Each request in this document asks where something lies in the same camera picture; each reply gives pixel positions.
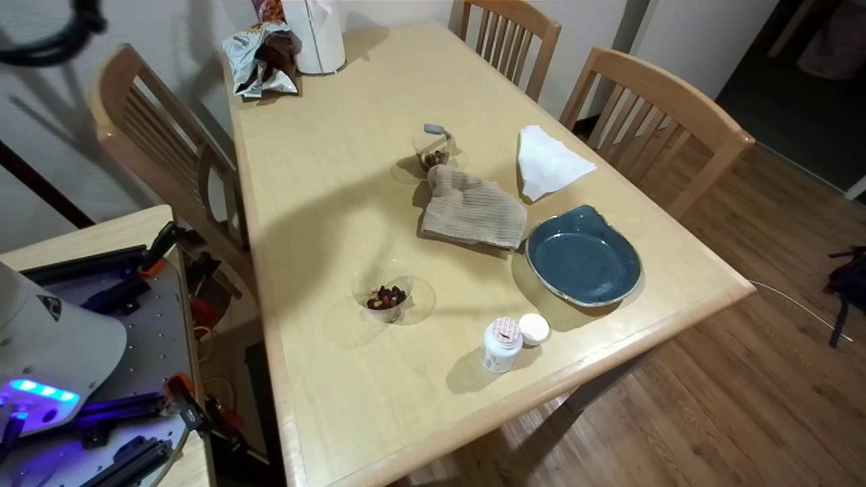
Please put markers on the white bottle cap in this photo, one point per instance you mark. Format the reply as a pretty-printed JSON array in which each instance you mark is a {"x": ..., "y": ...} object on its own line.
[{"x": 534, "y": 329}]

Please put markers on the wooden chair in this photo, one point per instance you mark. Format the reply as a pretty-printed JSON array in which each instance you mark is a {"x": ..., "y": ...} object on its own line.
[
  {"x": 507, "y": 40},
  {"x": 653, "y": 122},
  {"x": 166, "y": 152}
]

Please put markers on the white paper towel roll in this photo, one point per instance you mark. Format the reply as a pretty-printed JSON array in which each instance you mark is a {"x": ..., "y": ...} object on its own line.
[{"x": 316, "y": 34}]

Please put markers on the white pill bottle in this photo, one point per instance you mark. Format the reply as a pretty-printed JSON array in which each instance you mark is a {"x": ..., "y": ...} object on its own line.
[{"x": 500, "y": 346}]

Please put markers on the clear cup with grey scoop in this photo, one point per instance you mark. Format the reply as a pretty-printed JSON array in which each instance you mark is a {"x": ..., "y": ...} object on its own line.
[{"x": 431, "y": 150}]

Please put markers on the silver snack bag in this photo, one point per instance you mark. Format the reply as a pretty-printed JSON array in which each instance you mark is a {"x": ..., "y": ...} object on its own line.
[{"x": 260, "y": 61}]

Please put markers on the beige ribbed towel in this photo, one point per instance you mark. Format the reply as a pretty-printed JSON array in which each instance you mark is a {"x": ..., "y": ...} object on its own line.
[{"x": 473, "y": 211}]

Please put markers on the white paper napkin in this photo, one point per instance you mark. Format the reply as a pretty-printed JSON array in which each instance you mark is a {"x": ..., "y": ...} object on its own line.
[{"x": 548, "y": 162}]

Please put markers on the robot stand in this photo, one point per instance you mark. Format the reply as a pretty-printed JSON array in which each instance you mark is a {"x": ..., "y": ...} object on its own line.
[{"x": 145, "y": 325}]

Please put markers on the black and orange clamp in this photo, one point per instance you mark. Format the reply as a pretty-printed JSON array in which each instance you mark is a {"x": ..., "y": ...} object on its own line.
[
  {"x": 159, "y": 253},
  {"x": 196, "y": 409}
]

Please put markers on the clear plastic cup with snacks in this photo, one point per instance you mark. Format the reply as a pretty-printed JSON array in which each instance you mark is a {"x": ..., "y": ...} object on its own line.
[{"x": 384, "y": 292}]

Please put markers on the patterned snack box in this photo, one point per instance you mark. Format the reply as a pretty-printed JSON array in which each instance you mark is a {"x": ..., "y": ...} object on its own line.
[{"x": 269, "y": 10}]

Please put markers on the blue ceramic plate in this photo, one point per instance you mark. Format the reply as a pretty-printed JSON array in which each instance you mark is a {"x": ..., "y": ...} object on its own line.
[{"x": 583, "y": 256}]

